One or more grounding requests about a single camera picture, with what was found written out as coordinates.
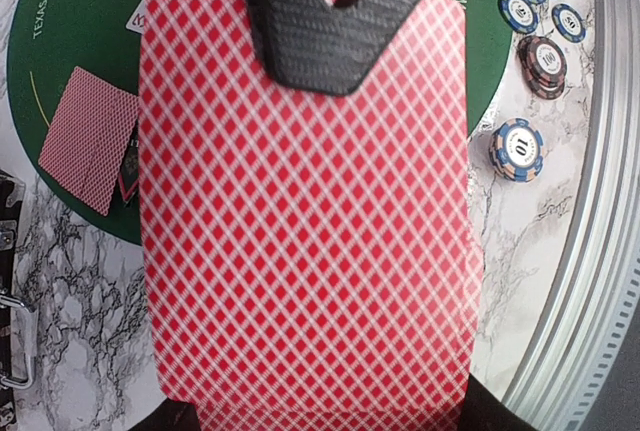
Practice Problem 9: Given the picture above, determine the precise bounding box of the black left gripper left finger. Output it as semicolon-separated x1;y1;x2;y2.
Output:
130;399;200;431

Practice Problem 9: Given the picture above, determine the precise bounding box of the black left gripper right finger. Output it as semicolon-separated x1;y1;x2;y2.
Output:
464;375;535;431

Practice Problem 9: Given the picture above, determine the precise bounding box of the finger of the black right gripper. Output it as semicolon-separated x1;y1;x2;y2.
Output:
247;0;420;96

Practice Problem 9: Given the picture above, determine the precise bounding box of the three of hearts card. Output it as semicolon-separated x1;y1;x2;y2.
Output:
125;0;146;35

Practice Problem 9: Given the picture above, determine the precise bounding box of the teal chip stack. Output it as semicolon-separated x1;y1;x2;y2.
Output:
498;0;539;35

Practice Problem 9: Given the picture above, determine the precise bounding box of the red striped card deck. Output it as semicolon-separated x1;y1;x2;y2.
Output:
139;0;483;430

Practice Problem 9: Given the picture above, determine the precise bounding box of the white blue chip stack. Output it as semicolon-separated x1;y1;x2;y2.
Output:
488;118;545;183

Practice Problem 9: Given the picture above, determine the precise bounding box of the red black chip stack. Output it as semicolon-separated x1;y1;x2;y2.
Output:
517;36;567;100

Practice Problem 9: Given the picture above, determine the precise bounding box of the teal chip four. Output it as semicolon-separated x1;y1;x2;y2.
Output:
552;3;586;43

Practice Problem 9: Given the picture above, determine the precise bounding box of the red card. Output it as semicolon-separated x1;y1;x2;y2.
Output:
38;66;138;216

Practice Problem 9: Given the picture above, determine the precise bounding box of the black poker chip case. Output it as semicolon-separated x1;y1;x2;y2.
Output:
1;171;38;430

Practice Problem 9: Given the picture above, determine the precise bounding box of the red triangle marker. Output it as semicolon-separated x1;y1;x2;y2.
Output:
118;130;139;204

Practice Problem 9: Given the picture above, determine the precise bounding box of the round green poker mat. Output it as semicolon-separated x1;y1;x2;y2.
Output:
8;0;513;252

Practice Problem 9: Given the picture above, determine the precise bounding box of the front aluminium rail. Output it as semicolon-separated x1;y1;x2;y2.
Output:
503;0;639;430

